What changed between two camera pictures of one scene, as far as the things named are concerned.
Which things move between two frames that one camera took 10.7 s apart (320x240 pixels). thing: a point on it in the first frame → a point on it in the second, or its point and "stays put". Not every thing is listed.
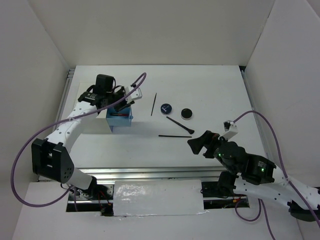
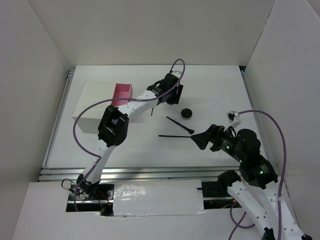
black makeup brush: x=190 y=131 stays put
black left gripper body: x=115 y=96 → x=174 y=97
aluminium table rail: x=152 y=173 stays put
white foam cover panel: x=141 y=198 stays put
